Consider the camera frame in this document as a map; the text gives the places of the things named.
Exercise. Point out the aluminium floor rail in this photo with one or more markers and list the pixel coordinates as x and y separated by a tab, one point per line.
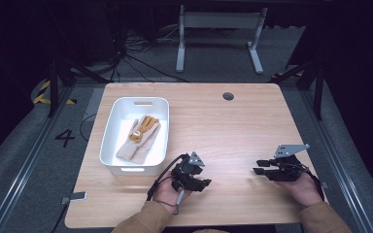
336	155
29	155

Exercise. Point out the yellow black hazard tape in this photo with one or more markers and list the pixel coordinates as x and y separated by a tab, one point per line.
42	93

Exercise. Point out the beige glove with bear figure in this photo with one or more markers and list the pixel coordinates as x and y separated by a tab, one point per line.
144	129

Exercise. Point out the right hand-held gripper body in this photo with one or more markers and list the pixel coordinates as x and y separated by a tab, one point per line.
286	168

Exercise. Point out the beige glove with orange fingers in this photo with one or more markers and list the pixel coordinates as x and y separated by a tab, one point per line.
126	150

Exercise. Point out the person's right hand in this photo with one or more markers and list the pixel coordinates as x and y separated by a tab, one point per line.
301	191

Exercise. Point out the grey metal desk frame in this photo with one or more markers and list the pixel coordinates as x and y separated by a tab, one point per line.
220	21

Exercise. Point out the white plastic bin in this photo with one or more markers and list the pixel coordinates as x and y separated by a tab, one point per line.
123	110

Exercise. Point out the metal clamp bracket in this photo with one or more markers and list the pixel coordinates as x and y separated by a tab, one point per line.
76	196

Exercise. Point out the black metal stand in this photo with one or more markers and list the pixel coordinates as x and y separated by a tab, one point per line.
54	87
318	87

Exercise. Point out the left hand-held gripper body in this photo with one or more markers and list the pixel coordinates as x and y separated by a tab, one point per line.
184	173

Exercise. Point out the person's left hand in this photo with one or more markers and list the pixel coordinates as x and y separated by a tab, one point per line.
168	197

